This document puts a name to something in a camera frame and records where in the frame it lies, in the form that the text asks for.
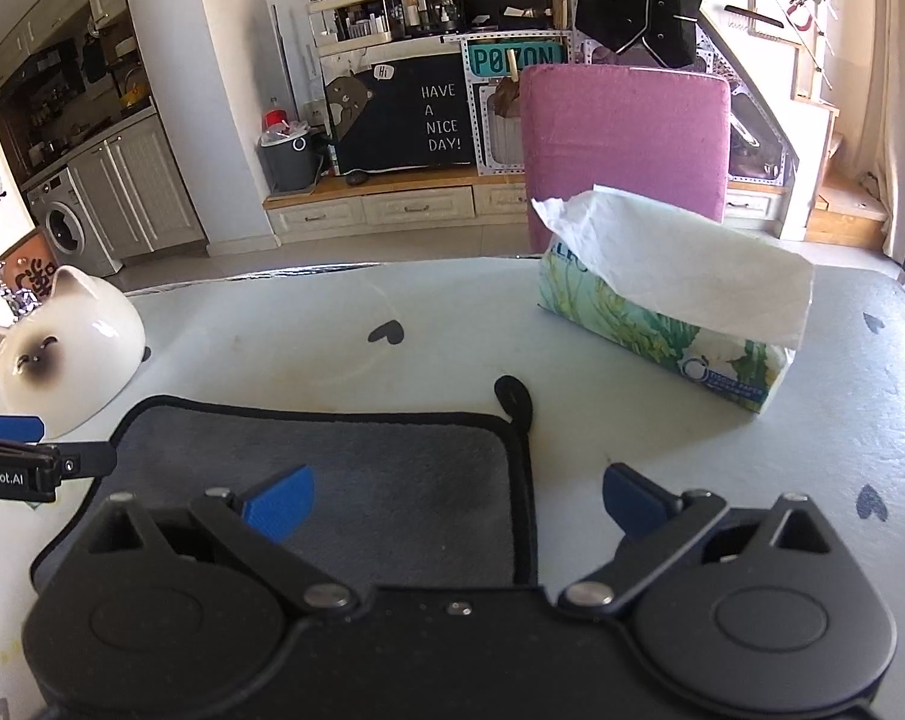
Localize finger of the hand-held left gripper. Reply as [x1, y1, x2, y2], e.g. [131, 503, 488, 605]
[0, 414, 59, 464]
[56, 443, 118, 479]

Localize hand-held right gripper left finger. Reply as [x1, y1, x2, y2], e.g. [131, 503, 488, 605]
[83, 465, 359, 616]

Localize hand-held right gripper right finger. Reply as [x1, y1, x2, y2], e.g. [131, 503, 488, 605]
[557, 465, 835, 616]

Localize grey towel with black edge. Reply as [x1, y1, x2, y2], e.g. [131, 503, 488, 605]
[31, 375, 540, 595]

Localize white cat-shaped ceramic bowl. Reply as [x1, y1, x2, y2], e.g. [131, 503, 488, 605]
[0, 266, 148, 437]

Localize orange printed chair back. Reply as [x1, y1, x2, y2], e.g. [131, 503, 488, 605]
[0, 231, 58, 310]

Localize green floral tissue pack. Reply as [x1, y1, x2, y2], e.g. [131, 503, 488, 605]
[536, 236, 796, 416]

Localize silver washing machine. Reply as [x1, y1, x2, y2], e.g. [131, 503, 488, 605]
[25, 169, 124, 278]

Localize white tissue sheet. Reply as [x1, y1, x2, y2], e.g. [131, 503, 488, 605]
[531, 186, 814, 350]

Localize cream kitchen base cabinets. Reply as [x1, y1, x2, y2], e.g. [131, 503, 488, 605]
[66, 112, 208, 265]

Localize cream low drawer cabinet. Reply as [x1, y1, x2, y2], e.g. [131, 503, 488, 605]
[263, 165, 788, 245]

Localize grey trash bin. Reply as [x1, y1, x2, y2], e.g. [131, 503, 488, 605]
[257, 126, 327, 194]

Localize pink chair back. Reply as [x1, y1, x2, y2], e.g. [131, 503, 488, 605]
[519, 64, 732, 253]

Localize black printed cloth banner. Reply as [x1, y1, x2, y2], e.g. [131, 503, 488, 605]
[323, 52, 474, 175]

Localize teal sign plate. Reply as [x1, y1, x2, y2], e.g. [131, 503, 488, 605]
[461, 43, 568, 82]

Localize white rack with bottles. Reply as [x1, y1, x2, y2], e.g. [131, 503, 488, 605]
[307, 0, 393, 46]

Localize black vest with white piping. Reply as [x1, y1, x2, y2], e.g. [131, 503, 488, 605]
[575, 0, 709, 70]

